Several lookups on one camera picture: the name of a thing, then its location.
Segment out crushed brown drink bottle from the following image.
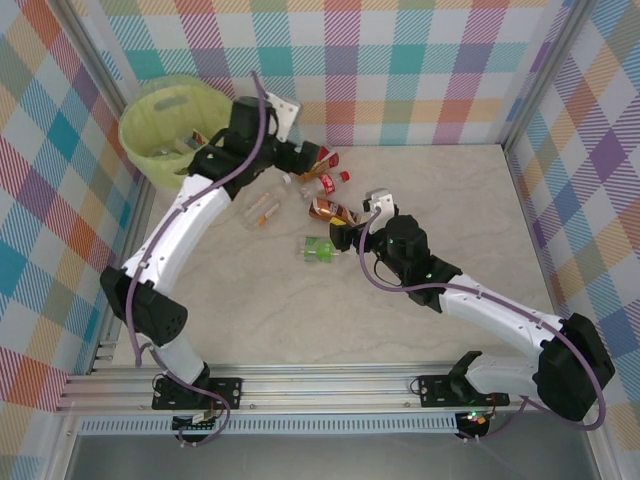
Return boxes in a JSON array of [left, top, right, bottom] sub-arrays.
[[307, 196, 362, 226]]

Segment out small cola bottle red cap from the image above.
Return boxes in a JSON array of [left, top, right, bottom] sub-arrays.
[[299, 169, 351, 198]]

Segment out clear bottle green label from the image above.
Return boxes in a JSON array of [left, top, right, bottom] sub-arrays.
[[298, 235, 346, 265]]

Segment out clear bottle orange stripes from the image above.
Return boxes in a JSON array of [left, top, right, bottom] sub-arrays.
[[243, 191, 285, 231]]

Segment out light green plastic bin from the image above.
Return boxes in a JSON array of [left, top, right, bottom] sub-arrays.
[[118, 73, 236, 191]]

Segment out right controller board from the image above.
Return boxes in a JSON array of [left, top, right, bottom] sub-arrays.
[[457, 409, 492, 430]]

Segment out controller board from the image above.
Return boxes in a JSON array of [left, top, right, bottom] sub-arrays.
[[172, 410, 220, 432], [457, 409, 492, 430]]

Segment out grey metal panel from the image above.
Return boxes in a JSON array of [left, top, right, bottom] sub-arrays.
[[64, 433, 601, 480]]

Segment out left controller board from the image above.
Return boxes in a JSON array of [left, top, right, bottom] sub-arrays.
[[172, 410, 220, 432]]

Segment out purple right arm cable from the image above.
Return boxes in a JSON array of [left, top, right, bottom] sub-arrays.
[[359, 208, 611, 444]]

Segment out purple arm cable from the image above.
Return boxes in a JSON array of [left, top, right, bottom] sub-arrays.
[[359, 208, 611, 444], [124, 70, 269, 369]]

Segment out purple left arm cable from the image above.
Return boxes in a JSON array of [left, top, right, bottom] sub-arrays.
[[124, 70, 269, 369]]

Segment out aluminium side rail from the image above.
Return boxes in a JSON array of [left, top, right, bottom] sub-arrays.
[[89, 177, 156, 376]]

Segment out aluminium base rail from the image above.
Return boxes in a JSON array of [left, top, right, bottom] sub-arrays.
[[55, 362, 607, 415]]

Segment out black right mount plate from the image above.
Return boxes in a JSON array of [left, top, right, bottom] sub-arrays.
[[417, 374, 511, 409]]

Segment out black mount plate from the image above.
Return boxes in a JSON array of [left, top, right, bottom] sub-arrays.
[[152, 377, 245, 411], [417, 374, 511, 409]]

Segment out aluminium left corner post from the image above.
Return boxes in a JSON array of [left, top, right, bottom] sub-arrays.
[[58, 0, 151, 181]]

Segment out aluminium corner post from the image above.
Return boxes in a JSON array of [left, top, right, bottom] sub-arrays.
[[499, 0, 601, 151], [58, 0, 151, 181]]

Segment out white slotted cable duct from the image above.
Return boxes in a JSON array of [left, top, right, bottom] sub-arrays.
[[79, 417, 460, 436]]

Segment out black left mount plate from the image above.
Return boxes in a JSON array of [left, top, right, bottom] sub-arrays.
[[152, 377, 245, 411]]

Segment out thin purple base cable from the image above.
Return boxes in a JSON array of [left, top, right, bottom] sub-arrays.
[[152, 384, 235, 448]]

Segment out aluminium right corner post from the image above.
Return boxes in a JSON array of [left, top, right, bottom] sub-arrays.
[[499, 0, 601, 151]]

